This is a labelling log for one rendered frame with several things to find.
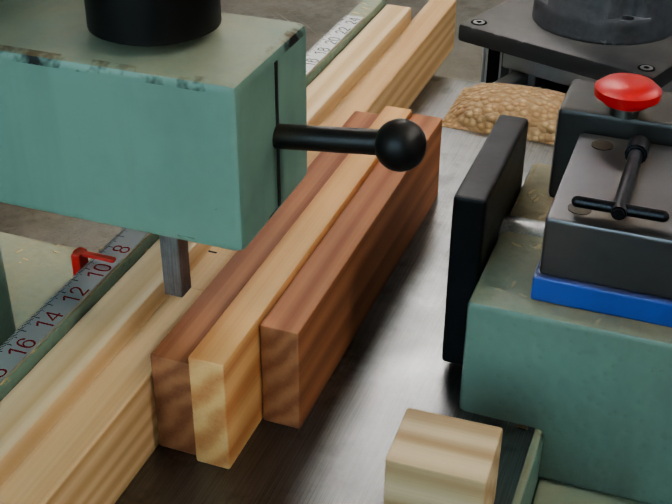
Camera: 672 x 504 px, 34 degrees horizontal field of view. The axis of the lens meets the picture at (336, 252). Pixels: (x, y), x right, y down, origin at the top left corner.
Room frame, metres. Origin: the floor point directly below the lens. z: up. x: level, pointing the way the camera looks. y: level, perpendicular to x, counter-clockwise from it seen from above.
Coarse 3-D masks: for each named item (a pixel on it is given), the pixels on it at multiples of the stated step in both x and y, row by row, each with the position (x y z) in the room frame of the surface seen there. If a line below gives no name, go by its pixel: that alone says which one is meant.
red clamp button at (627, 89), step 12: (600, 84) 0.46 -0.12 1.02; (612, 84) 0.46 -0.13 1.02; (624, 84) 0.46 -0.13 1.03; (636, 84) 0.46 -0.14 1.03; (648, 84) 0.46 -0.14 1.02; (600, 96) 0.46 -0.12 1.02; (612, 96) 0.45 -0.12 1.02; (624, 96) 0.45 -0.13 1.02; (636, 96) 0.45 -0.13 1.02; (648, 96) 0.45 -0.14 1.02; (660, 96) 0.45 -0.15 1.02; (624, 108) 0.45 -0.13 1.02; (636, 108) 0.45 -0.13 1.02
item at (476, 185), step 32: (512, 128) 0.47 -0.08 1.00; (480, 160) 0.44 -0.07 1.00; (512, 160) 0.45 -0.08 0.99; (480, 192) 0.41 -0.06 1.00; (512, 192) 0.46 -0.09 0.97; (480, 224) 0.40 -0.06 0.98; (512, 224) 0.44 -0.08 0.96; (544, 224) 0.44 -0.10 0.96; (480, 256) 0.40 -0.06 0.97; (448, 288) 0.41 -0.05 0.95; (448, 320) 0.41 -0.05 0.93; (448, 352) 0.41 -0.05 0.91
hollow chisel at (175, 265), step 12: (168, 240) 0.40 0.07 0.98; (180, 240) 0.40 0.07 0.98; (168, 252) 0.40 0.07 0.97; (180, 252) 0.40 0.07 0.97; (168, 264) 0.40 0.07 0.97; (180, 264) 0.39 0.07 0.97; (168, 276) 0.40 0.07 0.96; (180, 276) 0.39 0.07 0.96; (168, 288) 0.40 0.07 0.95; (180, 288) 0.39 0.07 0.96
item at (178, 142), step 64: (0, 0) 0.44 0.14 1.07; (64, 0) 0.44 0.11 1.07; (0, 64) 0.38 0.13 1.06; (64, 64) 0.37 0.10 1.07; (128, 64) 0.37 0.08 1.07; (192, 64) 0.37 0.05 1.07; (256, 64) 0.37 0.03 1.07; (0, 128) 0.38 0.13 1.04; (64, 128) 0.37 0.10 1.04; (128, 128) 0.36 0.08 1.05; (192, 128) 0.36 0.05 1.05; (256, 128) 0.36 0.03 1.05; (0, 192) 0.39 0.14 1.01; (64, 192) 0.38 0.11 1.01; (128, 192) 0.37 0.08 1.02; (192, 192) 0.36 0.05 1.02; (256, 192) 0.36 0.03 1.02
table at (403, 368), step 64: (448, 128) 0.67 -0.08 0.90; (448, 192) 0.58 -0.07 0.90; (448, 256) 0.51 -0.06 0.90; (384, 320) 0.45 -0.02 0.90; (384, 384) 0.40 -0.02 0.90; (448, 384) 0.40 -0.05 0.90; (256, 448) 0.35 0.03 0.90; (320, 448) 0.35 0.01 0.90; (384, 448) 0.35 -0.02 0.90; (512, 448) 0.35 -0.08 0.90
